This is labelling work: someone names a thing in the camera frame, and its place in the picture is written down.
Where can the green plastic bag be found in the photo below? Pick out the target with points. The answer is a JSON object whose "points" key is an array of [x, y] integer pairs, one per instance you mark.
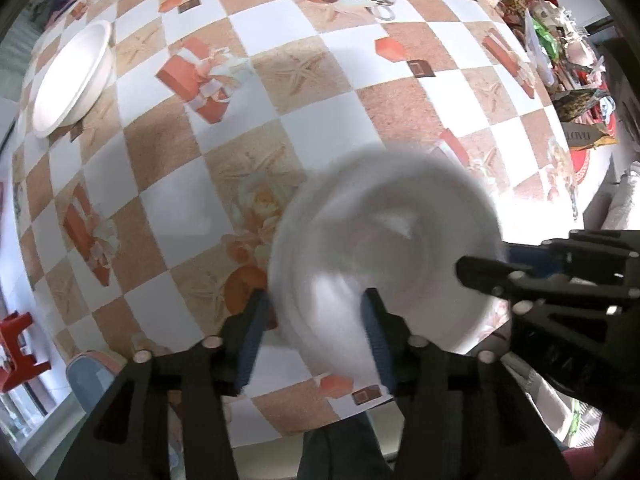
{"points": [[542, 35]]}

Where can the maroon garment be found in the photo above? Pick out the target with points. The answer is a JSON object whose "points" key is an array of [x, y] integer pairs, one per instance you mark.
{"points": [[595, 467]]}

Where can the blue chair seat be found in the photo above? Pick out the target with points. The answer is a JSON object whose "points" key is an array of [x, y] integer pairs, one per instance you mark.
{"points": [[87, 375]]}

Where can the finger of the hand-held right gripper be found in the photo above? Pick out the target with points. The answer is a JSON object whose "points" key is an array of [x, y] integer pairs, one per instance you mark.
{"points": [[480, 272], [525, 256]]}

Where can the checkered printed tablecloth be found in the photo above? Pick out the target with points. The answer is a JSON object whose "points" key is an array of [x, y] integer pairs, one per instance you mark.
{"points": [[325, 110]]}

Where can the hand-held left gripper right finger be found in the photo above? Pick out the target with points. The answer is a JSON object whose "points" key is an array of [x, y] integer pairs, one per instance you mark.
{"points": [[375, 340]]}

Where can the red plastic stool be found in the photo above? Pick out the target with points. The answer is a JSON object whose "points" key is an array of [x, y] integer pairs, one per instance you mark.
{"points": [[15, 330]]}

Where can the patterned pouch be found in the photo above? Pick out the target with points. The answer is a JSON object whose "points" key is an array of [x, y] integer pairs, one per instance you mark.
{"points": [[580, 102]]}

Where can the large white bowl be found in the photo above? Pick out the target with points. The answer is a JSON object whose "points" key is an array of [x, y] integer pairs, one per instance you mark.
{"points": [[400, 210]]}

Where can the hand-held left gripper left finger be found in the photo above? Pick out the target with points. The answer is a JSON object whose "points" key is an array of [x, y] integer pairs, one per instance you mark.
{"points": [[250, 340]]}

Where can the white cloth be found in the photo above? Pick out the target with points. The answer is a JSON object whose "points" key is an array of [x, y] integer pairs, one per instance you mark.
{"points": [[625, 200]]}

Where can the brown card box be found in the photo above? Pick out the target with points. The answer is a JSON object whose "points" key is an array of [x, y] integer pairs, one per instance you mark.
{"points": [[587, 137]]}

